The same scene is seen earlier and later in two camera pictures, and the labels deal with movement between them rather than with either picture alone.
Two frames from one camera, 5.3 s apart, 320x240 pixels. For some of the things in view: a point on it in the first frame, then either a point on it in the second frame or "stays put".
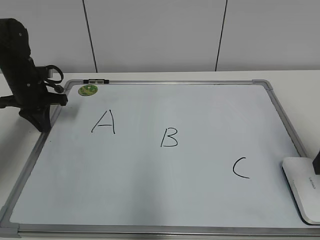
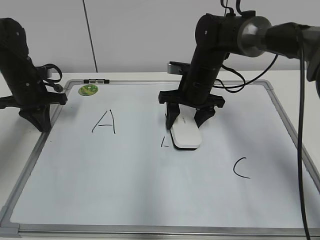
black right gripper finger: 316,163 → 195,89
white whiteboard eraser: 305,181 → 185,133
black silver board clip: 96,81 stays put
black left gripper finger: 39,116 stays put
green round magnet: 87,90 stays put
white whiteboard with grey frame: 161,158 stays put
